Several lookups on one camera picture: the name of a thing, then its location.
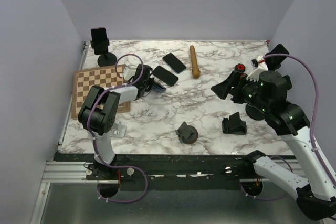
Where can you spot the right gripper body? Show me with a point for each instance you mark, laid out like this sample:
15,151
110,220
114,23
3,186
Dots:
248,92

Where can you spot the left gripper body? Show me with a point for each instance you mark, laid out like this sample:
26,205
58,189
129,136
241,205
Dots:
148,84

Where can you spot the blue phone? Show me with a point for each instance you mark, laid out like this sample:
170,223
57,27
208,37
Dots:
158,87

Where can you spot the black phone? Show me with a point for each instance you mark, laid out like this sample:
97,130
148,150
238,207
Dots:
164,75

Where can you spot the black pole stand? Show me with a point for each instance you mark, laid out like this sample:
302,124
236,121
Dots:
254,113
105,58

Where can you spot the teal phone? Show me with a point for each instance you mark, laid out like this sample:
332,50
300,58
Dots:
174,63

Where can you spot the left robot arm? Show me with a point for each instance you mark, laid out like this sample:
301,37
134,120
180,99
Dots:
98,112

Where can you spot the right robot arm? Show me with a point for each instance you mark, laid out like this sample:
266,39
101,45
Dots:
315,193

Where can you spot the black folding stand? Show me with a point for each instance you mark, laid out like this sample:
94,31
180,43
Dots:
234,125

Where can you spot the silver phone stand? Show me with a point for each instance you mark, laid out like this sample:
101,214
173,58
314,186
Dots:
118,129

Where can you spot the phone on rear-right stand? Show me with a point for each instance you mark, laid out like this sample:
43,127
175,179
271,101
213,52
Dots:
274,58

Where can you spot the round wooden base stand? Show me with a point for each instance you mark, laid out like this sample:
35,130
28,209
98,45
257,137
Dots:
187,134

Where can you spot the phone on rear-left stand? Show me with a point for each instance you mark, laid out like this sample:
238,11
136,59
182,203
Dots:
99,41

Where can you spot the red black knob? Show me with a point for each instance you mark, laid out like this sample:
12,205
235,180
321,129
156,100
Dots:
240,68

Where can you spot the wooden rolling pin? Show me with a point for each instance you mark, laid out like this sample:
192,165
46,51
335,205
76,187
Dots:
195,69

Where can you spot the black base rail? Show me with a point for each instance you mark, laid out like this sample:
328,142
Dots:
173,172

